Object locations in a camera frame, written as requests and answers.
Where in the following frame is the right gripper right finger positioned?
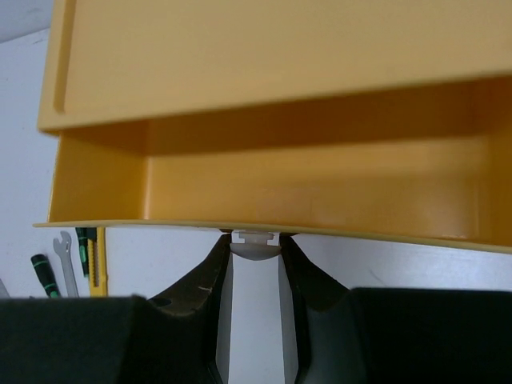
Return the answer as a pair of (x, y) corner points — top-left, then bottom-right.
(279, 235), (384, 383)

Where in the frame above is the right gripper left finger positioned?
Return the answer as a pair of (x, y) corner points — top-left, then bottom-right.
(117, 234), (232, 383)

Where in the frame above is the yellow utility knife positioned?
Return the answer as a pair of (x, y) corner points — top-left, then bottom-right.
(87, 227), (108, 297)

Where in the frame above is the yellow drawer box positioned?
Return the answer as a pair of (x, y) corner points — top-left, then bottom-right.
(38, 1), (511, 253)

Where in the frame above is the green black screwdriver far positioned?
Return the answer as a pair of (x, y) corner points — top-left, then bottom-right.
(75, 227), (90, 278)

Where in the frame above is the green black screwdriver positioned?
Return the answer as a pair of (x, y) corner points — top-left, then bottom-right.
(75, 227), (90, 278)
(30, 254), (61, 298)

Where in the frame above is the silver combination wrench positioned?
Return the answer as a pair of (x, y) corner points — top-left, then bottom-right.
(53, 230), (79, 298)

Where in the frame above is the green black screwdriver left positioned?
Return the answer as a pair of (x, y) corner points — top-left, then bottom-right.
(30, 254), (61, 298)

